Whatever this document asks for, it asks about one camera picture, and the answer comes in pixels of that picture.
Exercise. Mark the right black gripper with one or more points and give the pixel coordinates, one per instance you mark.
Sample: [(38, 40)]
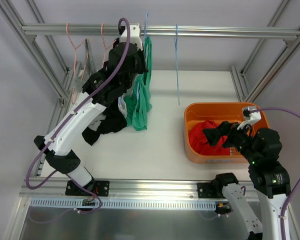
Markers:
[(227, 135)]

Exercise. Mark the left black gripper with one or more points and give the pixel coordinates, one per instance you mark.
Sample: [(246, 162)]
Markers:
[(142, 63)]

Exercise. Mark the red tank top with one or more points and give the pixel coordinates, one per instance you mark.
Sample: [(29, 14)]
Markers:
[(199, 143)]

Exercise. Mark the green tank top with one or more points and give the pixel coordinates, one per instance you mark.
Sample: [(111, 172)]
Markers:
[(138, 103)]

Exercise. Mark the blue hanger of red top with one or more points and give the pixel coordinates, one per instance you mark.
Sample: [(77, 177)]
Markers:
[(176, 63)]

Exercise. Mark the blue hanger of green top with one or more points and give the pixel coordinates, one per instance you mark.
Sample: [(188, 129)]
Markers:
[(144, 39)]

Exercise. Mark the white tank top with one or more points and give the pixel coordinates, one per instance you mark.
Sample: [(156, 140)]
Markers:
[(122, 107)]

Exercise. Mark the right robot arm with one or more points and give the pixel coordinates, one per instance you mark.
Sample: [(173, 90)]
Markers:
[(269, 178)]

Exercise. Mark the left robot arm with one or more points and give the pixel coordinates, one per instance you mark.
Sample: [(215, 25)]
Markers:
[(57, 146)]

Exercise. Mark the grey tank top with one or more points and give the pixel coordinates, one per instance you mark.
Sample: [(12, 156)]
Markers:
[(88, 69)]

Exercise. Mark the black tank top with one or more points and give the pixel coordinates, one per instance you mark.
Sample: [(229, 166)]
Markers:
[(110, 122)]

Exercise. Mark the orange plastic basket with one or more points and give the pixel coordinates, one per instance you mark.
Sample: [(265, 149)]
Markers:
[(217, 112)]

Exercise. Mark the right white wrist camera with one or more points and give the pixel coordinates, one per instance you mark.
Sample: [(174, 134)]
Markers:
[(250, 115)]

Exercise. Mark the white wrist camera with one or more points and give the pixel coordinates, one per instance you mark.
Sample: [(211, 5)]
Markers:
[(135, 35), (250, 115)]

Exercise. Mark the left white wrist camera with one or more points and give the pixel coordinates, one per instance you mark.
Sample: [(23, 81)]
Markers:
[(135, 35)]

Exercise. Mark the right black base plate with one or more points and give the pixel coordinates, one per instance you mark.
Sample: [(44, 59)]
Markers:
[(207, 190)]

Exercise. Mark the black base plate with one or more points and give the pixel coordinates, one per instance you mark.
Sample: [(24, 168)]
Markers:
[(98, 187), (207, 190)]

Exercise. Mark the aluminium hanging rail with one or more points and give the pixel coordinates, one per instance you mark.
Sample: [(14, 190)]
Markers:
[(76, 29)]

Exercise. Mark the aluminium frame posts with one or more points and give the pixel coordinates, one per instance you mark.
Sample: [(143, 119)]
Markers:
[(14, 20)]

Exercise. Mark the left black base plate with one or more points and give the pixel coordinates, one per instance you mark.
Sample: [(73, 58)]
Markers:
[(98, 187)]

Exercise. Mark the white slotted cable duct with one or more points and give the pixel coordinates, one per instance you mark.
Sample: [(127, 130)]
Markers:
[(200, 205)]

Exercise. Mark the aluminium front rail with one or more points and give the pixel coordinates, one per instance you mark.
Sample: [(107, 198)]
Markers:
[(125, 189)]

